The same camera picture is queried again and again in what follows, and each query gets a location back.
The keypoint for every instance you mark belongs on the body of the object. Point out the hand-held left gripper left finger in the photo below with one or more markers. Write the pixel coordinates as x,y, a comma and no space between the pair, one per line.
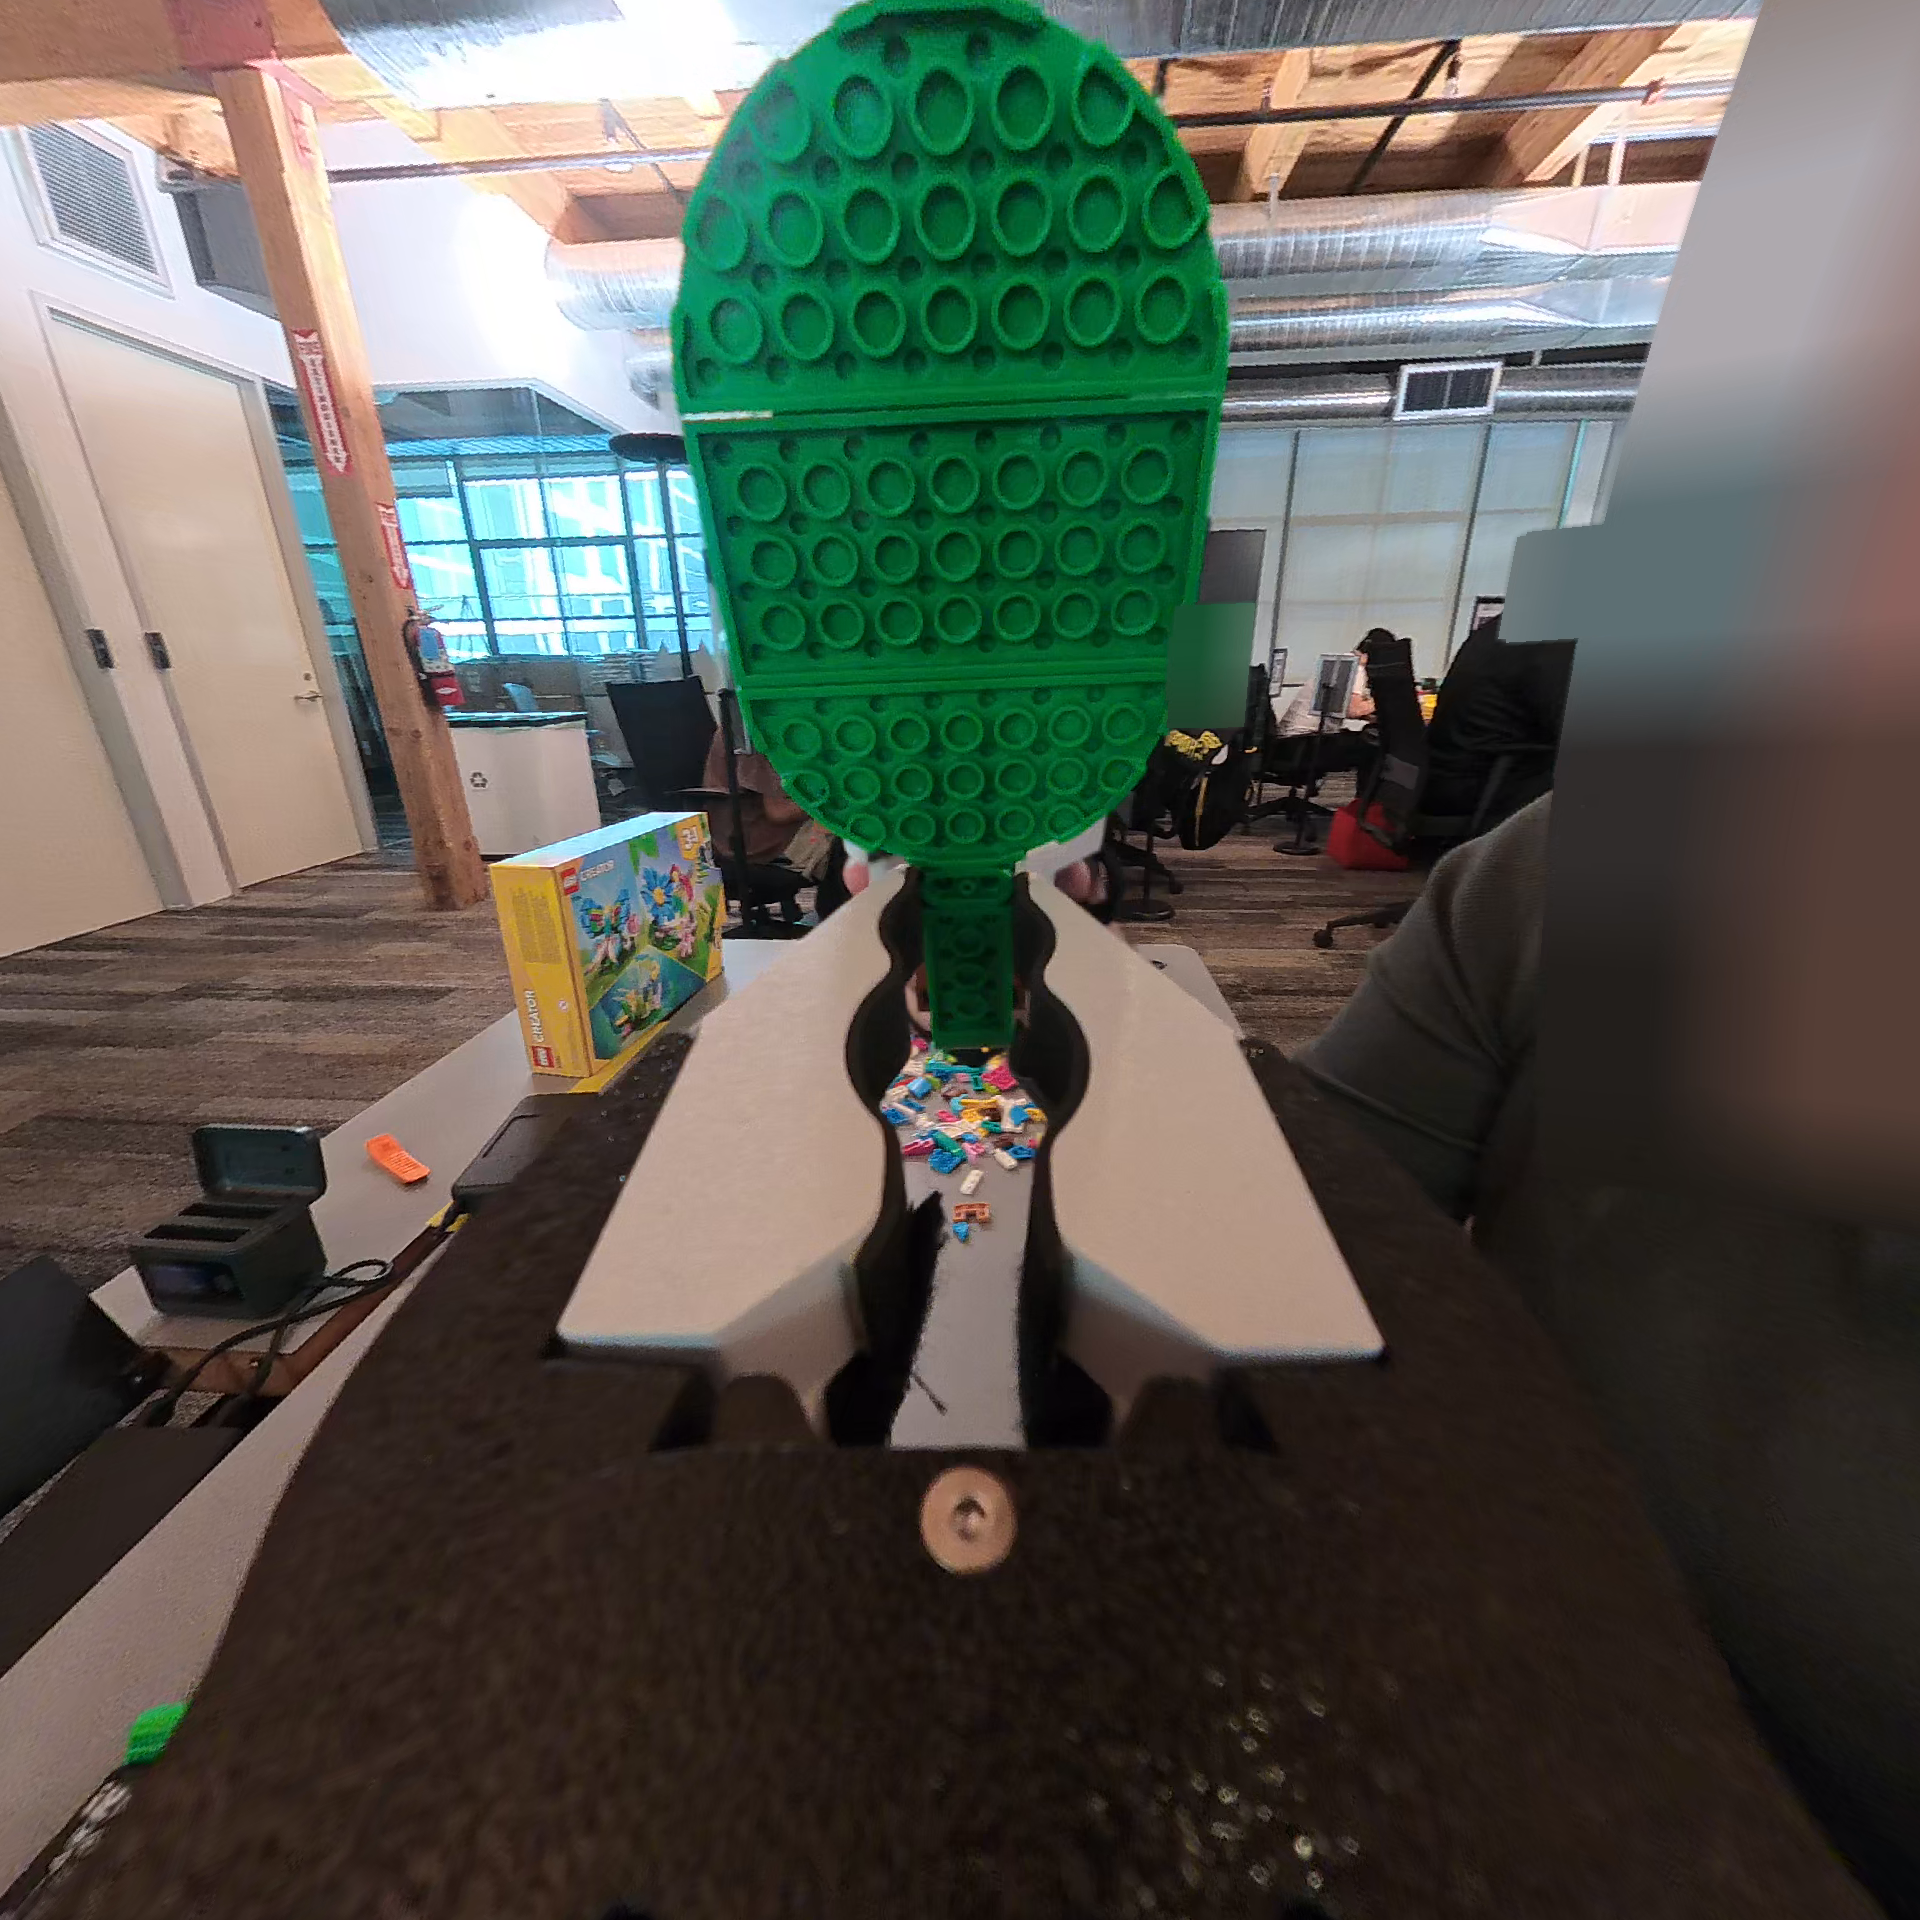
706,1186

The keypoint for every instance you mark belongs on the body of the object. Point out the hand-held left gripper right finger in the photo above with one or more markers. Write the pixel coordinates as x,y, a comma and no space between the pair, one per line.
1198,1186

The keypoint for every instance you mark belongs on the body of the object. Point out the green studded brick plate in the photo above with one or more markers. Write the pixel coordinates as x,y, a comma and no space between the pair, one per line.
945,523

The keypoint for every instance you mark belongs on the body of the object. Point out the black flat device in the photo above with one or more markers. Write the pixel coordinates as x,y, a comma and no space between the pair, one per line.
509,1146

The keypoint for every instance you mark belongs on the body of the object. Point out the yellow toy brick box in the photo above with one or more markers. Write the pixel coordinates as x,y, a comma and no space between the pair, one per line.
598,960

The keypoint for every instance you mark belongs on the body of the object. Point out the pile of small colourful bricks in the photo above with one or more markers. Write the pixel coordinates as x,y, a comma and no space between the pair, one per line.
961,1117

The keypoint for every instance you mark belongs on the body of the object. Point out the person's grey sleeved right arm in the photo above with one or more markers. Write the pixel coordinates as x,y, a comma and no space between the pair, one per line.
1424,1019

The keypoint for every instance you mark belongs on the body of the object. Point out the small orange tool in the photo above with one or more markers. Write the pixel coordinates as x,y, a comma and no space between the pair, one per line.
395,1156

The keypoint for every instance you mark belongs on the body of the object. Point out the red beanbag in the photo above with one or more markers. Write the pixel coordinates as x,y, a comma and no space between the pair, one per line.
1368,842

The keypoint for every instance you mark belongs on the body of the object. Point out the black and yellow bag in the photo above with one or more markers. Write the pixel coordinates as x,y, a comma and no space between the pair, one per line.
1208,788

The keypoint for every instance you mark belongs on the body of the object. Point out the white recycling bin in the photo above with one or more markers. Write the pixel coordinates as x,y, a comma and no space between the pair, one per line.
522,788

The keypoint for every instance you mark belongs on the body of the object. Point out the black office chair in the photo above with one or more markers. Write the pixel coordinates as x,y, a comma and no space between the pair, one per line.
1477,736
662,741

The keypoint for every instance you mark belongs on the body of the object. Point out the black battery charger case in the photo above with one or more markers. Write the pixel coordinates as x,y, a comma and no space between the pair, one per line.
238,1229

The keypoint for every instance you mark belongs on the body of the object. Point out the red fire extinguisher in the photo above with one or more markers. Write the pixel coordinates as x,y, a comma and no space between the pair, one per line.
436,660

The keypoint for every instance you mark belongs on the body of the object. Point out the black laptop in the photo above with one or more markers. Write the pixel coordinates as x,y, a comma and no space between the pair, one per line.
60,1380

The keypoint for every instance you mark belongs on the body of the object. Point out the white door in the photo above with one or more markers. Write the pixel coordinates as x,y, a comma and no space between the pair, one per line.
211,630
60,781

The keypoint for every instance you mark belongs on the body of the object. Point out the small green brick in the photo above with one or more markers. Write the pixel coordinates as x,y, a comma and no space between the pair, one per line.
154,1733

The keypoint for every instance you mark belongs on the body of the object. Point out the white ceiling vent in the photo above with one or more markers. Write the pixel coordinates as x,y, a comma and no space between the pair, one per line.
1447,390

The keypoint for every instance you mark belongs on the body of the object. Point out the wooden support post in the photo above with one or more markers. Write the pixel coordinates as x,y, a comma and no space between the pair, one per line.
355,523

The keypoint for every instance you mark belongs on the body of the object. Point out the silver ventilation duct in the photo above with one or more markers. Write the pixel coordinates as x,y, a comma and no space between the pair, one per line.
1424,268

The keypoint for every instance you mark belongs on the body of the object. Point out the white wall vent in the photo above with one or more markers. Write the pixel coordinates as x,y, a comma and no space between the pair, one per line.
90,204

